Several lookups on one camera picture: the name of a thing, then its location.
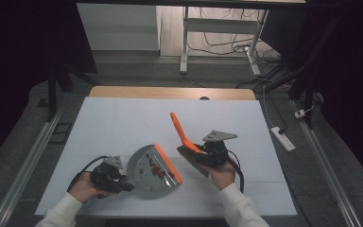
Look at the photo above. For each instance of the pile of red beans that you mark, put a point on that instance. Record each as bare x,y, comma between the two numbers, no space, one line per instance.
157,171

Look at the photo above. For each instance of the white panel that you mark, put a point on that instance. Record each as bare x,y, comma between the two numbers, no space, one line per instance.
119,26

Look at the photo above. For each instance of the white desk frame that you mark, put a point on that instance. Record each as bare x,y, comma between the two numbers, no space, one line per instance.
220,25

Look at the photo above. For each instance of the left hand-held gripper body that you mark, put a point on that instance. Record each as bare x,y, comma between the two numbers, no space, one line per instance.
107,176

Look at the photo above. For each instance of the grey dustpan with orange edge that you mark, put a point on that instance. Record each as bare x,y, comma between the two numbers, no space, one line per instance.
151,176

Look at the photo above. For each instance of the small white plug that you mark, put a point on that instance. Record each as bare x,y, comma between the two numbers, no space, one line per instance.
299,113

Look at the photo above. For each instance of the black stand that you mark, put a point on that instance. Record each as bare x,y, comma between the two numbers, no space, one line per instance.
305,88
53,91

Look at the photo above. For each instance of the person's right hand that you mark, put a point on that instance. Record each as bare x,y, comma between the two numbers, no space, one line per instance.
222,175

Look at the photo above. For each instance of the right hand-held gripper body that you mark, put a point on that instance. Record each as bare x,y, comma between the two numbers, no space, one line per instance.
216,148

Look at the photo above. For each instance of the white power strip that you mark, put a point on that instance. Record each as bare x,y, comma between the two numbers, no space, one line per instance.
283,138

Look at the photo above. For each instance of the metal floor rail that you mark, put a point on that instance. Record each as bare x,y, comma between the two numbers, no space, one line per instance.
326,164
28,157

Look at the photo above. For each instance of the orange hand brush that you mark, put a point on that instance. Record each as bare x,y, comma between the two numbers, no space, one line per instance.
182,135

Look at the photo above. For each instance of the wooden table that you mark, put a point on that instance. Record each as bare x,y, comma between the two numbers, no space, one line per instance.
170,93

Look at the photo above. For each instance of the person's left hand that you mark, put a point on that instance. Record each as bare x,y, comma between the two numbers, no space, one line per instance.
83,187

